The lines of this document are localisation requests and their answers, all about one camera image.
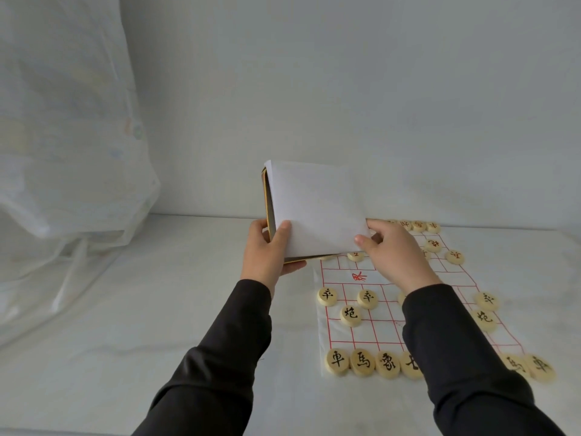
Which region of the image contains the person's left hand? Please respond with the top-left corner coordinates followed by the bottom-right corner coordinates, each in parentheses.
top-left (240, 218), bottom-right (307, 299)

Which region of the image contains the person's right hand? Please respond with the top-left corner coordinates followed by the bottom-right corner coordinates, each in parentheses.
top-left (353, 218), bottom-right (444, 296)

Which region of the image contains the white cardboard box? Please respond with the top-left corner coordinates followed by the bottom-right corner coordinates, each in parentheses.
top-left (261, 160), bottom-right (372, 265)

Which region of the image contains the red grid xiangqi board sheet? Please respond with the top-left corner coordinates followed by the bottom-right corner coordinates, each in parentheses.
top-left (313, 222), bottom-right (525, 377)

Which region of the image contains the person's right forearm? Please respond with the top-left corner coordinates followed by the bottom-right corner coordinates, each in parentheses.
top-left (401, 283), bottom-right (566, 436)

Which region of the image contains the person's left forearm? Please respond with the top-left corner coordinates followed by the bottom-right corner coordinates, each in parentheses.
top-left (131, 280), bottom-right (273, 436)

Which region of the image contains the sheer white curtain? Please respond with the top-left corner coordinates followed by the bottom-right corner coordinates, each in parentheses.
top-left (0, 0), bottom-right (162, 348)

